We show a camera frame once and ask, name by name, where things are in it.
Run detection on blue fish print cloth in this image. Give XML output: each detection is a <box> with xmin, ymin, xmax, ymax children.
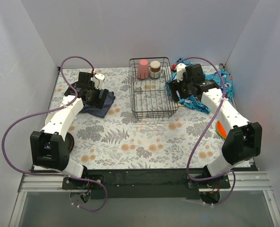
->
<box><xmin>175</xmin><ymin>58</ymin><xmax>234</xmax><ymax>114</ymax></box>

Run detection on red bowl cream inside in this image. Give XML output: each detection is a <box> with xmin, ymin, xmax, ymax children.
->
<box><xmin>44</xmin><ymin>113</ymin><xmax>54</xmax><ymax>125</ymax></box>

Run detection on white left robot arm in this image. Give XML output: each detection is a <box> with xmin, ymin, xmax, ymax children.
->
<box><xmin>30</xmin><ymin>72</ymin><xmax>109</xmax><ymax>189</ymax></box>

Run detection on floral patterned table mat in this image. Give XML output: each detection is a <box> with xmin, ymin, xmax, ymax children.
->
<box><xmin>33</xmin><ymin>65</ymin><xmax>251</xmax><ymax>170</ymax></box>

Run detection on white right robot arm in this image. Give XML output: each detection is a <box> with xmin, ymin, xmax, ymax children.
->
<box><xmin>168</xmin><ymin>63</ymin><xmax>262</xmax><ymax>188</ymax></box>

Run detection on steel cup brown band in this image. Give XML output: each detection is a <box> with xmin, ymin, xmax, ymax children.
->
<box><xmin>149</xmin><ymin>61</ymin><xmax>161</xmax><ymax>79</ymax></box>

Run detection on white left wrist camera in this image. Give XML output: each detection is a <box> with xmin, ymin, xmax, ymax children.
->
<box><xmin>91</xmin><ymin>70</ymin><xmax>105</xmax><ymax>89</ymax></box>

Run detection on aluminium frame rail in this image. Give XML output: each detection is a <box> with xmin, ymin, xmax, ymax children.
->
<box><xmin>10</xmin><ymin>170</ymin><xmax>280</xmax><ymax>227</ymax></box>

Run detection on pink plastic cup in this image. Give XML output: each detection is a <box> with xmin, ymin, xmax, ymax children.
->
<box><xmin>137</xmin><ymin>59</ymin><xmax>149</xmax><ymax>79</ymax></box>

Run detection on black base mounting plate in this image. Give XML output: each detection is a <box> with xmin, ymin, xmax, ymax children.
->
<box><xmin>61</xmin><ymin>168</ymin><xmax>230</xmax><ymax>199</ymax></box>

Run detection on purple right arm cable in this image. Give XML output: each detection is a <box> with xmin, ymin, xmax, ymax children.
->
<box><xmin>175</xmin><ymin>56</ymin><xmax>236</xmax><ymax>207</ymax></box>

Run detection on dark blue folded towel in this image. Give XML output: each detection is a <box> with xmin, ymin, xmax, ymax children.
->
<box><xmin>79</xmin><ymin>91</ymin><xmax>116</xmax><ymax>118</ymax></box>

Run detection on orange plastic plate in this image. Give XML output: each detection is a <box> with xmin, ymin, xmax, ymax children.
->
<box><xmin>216</xmin><ymin>121</ymin><xmax>227</xmax><ymax>139</ymax></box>

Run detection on black wire dish rack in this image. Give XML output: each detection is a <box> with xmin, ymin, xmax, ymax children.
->
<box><xmin>128</xmin><ymin>57</ymin><xmax>178</xmax><ymax>120</ymax></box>

